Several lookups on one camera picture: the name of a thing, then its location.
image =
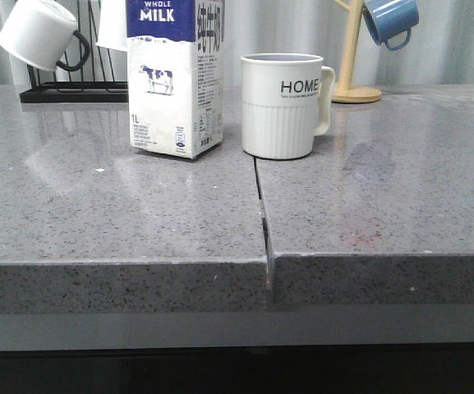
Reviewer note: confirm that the white blue milk carton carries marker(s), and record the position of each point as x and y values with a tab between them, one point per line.
175	75

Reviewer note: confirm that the white HOME mug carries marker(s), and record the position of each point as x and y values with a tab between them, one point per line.
286	103

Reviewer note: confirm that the wooden mug tree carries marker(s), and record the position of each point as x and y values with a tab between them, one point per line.
344	89

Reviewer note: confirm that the blue enamel mug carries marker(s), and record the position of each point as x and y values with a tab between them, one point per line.
387	19

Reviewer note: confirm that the black wire mug rack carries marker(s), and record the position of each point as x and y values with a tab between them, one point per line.
101	79

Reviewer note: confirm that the white mug black handle right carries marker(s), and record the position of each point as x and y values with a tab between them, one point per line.
113	25

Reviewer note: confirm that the white mug black handle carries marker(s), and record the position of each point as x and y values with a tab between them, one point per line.
39	33
113	25

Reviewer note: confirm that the white mug black handle left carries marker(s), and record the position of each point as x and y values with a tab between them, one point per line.
39	33

